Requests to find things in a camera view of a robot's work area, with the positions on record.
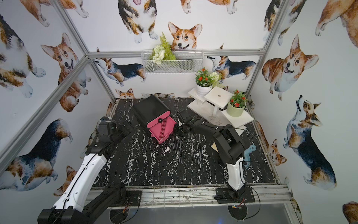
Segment black drawer cabinet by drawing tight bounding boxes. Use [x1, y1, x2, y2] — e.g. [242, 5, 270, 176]
[132, 95, 171, 128]

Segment green pot red flowers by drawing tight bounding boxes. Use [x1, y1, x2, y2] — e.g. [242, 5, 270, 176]
[227, 90, 247, 117]

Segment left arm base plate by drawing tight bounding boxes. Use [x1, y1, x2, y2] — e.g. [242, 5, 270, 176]
[110, 190, 142, 207]

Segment pink top drawer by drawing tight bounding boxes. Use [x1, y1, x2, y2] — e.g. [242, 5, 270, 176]
[146, 111, 171, 128]

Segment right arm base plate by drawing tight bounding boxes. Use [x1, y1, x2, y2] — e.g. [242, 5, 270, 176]
[214, 187, 255, 204]

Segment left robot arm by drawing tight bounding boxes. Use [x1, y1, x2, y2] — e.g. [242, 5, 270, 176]
[37, 117, 135, 224]

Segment red pencil with eraser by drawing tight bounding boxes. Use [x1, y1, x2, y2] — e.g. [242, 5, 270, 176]
[159, 118, 167, 141]

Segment white tiered display stand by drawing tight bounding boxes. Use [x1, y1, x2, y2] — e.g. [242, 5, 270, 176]
[188, 87, 254, 135]

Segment pink drawer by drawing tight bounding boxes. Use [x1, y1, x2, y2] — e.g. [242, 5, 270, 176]
[146, 111, 171, 128]
[149, 116, 176, 144]

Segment white wire wall basket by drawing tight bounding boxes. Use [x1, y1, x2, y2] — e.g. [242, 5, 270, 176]
[141, 49, 204, 74]

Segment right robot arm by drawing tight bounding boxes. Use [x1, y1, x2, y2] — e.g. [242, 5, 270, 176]
[174, 111, 249, 201]

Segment white pot red flowers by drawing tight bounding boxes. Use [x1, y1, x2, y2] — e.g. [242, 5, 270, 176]
[195, 67, 222, 97]

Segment green fern white flowers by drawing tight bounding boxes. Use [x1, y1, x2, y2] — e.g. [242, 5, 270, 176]
[149, 33, 176, 65]

